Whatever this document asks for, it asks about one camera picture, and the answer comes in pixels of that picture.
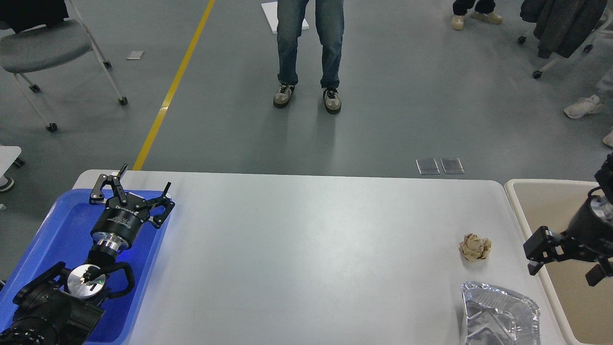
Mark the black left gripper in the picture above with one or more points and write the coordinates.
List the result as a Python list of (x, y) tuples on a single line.
[(125, 214)]

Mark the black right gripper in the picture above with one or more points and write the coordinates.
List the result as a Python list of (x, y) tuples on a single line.
[(588, 238)]

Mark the aluminium foil tray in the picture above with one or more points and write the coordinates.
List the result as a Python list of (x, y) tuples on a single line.
[(495, 315)]

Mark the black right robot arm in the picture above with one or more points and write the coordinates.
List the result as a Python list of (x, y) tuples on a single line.
[(604, 178)]

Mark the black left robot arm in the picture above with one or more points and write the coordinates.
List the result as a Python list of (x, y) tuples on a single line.
[(82, 279)]

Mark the beige plastic bin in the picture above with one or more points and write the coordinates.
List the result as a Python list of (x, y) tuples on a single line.
[(583, 313)]

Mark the crumpled brown paper ball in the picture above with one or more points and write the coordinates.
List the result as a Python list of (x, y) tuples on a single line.
[(474, 249)]

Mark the white furniture at left edge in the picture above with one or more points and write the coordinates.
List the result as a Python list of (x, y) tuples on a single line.
[(9, 156)]

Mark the right floor plate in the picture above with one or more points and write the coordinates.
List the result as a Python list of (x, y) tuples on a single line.
[(452, 166)]

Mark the floor plate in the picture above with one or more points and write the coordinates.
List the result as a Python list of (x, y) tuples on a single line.
[(427, 166), (452, 166)]

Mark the left floor plate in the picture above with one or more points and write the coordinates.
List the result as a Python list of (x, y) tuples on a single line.
[(427, 166)]

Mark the grey rolling chair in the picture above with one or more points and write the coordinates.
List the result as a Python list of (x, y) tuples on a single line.
[(45, 37)]

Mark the chair with dark jacket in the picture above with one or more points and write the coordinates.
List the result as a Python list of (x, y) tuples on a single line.
[(563, 26)]

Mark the person in blue jeans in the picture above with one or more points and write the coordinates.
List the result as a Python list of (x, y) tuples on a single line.
[(329, 28)]

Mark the person with beige shoes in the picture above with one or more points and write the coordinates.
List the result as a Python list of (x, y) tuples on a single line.
[(483, 10)]

